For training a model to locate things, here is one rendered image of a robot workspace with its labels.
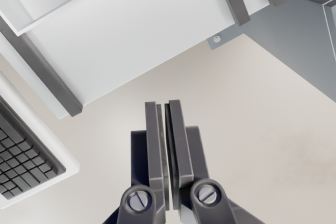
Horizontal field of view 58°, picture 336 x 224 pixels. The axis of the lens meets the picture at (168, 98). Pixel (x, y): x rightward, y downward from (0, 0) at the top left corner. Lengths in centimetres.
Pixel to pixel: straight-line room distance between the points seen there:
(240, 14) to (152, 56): 14
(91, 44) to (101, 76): 5
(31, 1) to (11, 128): 25
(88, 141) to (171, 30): 122
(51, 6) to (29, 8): 3
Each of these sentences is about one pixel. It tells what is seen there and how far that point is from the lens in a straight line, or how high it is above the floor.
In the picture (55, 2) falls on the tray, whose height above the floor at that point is 88.
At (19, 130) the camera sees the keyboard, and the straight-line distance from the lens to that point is 61.
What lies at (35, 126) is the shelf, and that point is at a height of 80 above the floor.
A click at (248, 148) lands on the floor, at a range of 181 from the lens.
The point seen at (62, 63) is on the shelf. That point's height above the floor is 88.
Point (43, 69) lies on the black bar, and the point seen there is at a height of 90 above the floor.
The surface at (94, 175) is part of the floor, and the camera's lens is 176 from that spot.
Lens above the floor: 131
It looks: 61 degrees down
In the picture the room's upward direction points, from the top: 162 degrees clockwise
